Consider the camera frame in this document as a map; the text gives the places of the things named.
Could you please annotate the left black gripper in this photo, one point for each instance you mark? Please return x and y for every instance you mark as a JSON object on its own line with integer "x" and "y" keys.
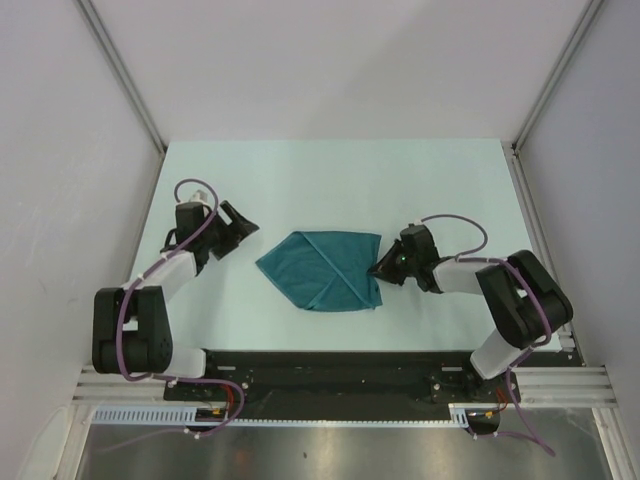
{"x": 234, "y": 232}

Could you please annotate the right aluminium frame post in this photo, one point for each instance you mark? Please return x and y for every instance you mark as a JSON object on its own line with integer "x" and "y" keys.
{"x": 577, "y": 37}

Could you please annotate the teal satin napkin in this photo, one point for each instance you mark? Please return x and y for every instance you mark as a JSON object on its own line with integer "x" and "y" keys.
{"x": 325, "y": 271}

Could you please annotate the aluminium frame post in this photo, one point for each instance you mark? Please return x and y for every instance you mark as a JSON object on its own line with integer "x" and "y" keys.
{"x": 114, "y": 60}
{"x": 577, "y": 37}

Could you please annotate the white slotted cable duct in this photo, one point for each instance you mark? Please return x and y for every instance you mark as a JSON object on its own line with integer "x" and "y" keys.
{"x": 209, "y": 417}

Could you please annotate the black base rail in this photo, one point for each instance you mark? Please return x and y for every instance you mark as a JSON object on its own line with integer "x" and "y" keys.
{"x": 394, "y": 387}

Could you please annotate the left aluminium frame post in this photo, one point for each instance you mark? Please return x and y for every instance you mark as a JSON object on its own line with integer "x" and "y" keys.
{"x": 114, "y": 60}

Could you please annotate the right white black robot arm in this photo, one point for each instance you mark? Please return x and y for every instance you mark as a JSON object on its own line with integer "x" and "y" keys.
{"x": 526, "y": 304}

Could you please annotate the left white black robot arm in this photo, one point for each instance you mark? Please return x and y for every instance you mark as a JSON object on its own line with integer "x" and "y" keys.
{"x": 131, "y": 334}

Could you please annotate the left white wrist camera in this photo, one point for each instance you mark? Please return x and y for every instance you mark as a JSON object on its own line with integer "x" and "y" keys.
{"x": 199, "y": 196}

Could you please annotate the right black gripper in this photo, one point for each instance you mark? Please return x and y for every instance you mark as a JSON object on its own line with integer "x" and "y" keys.
{"x": 385, "y": 267}

